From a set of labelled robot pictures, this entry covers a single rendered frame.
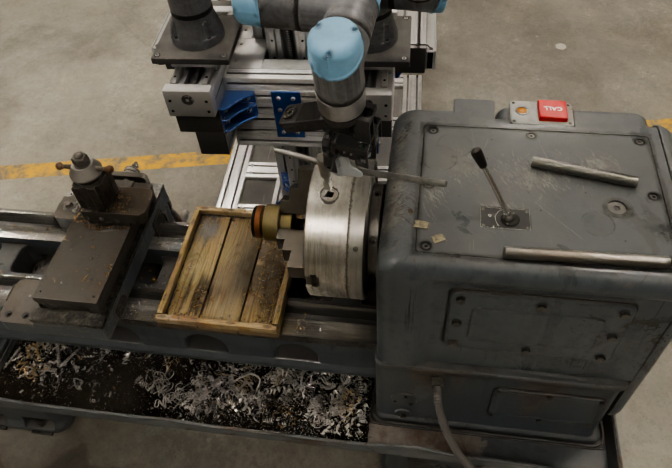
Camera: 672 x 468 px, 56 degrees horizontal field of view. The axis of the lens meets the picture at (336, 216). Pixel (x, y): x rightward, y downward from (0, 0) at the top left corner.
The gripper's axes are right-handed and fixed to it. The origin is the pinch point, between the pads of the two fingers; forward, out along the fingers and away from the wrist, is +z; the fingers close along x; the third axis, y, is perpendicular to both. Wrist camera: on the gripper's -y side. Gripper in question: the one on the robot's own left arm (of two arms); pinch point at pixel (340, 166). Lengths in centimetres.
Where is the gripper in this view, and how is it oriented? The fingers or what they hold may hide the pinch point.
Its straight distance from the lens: 116.4
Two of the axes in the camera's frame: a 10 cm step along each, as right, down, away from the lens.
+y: 9.3, 2.9, -2.3
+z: 0.9, 4.4, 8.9
